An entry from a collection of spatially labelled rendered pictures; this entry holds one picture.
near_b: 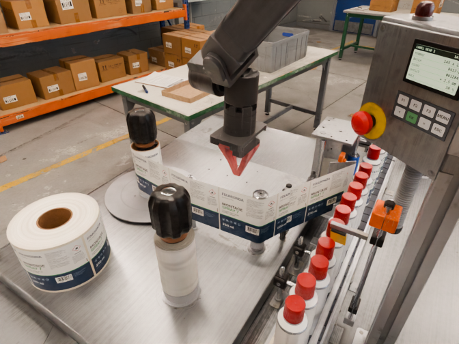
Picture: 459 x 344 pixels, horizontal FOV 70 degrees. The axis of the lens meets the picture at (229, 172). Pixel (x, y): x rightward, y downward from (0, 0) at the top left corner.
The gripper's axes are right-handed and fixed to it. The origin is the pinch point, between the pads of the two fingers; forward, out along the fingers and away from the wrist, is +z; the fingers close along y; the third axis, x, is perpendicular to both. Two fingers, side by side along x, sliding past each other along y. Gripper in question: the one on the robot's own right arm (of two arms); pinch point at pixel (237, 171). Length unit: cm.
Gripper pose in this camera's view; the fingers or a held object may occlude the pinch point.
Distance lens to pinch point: 64.4
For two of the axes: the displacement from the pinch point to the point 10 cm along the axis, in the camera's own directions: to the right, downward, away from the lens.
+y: -5.2, 4.7, -7.1
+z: -0.3, 8.3, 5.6
